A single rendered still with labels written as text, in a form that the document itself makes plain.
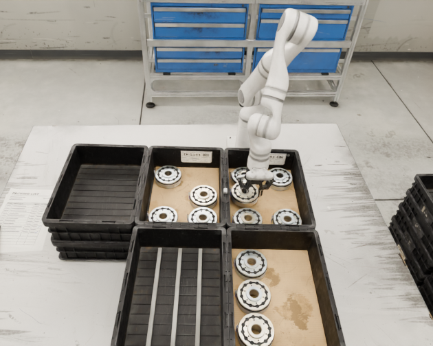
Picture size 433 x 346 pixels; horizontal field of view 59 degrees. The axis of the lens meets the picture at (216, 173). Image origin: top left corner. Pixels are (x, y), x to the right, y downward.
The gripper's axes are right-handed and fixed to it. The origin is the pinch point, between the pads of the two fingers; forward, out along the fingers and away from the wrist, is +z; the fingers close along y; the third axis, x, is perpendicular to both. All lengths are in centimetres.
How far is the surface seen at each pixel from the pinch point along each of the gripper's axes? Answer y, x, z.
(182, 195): 26.7, -2.2, 4.8
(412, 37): -199, -285, 65
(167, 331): 28, 51, 4
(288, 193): -14.7, -4.3, 4.6
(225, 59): 2, -188, 46
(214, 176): 14.1, -13.1, 4.9
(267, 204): -5.9, 1.7, 4.6
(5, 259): 90, 19, 18
